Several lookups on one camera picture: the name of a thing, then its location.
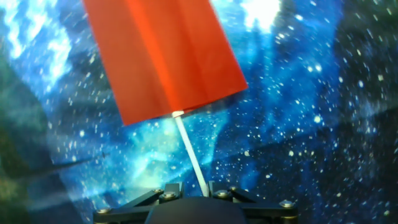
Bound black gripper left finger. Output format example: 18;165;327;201
93;182;184;224

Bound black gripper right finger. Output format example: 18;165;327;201
208;180;299;224

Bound small red flag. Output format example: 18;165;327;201
82;0;249;197

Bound galaxy print cloth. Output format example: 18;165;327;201
0;0;398;224

